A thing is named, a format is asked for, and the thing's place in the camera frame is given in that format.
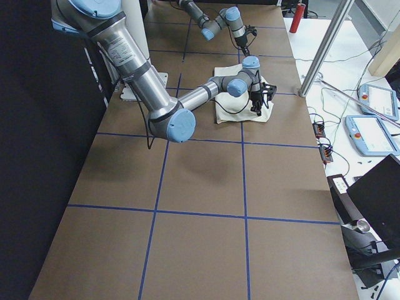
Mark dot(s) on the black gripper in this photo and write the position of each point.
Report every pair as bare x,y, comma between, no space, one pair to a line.
256,97
241,41

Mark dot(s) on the cream white long-sleeve shirt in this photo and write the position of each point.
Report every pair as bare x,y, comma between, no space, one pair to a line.
228,105

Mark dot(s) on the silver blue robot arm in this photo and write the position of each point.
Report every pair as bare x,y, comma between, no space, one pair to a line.
215,18
170,118

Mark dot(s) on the black orange connector box far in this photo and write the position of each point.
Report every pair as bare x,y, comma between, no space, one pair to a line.
318,128

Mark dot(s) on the black orange connector box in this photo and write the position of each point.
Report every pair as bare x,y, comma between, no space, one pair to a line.
318,128
326,154

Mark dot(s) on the red cylindrical bottle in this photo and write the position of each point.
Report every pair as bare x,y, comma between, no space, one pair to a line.
300,8

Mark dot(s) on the black orange connector box near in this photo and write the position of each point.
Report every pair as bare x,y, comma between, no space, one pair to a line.
326,154

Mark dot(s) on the near blue teach pendant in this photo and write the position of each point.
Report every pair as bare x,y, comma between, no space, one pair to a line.
370,136

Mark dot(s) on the blue teach pendant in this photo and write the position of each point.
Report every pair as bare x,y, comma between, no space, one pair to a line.
382,100
370,136

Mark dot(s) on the far blue teach pendant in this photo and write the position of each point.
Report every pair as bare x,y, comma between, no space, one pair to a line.
382,100

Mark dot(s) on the black monitor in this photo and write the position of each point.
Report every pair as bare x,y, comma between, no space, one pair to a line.
376,196

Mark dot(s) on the black computer tower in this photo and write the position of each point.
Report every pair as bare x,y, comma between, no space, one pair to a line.
364,250

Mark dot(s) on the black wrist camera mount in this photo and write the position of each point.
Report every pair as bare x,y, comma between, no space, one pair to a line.
251,30
268,92

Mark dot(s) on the aluminium frame post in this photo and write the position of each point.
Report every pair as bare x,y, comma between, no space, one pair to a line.
325,45

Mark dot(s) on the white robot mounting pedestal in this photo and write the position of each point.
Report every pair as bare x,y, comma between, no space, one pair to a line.
141,79

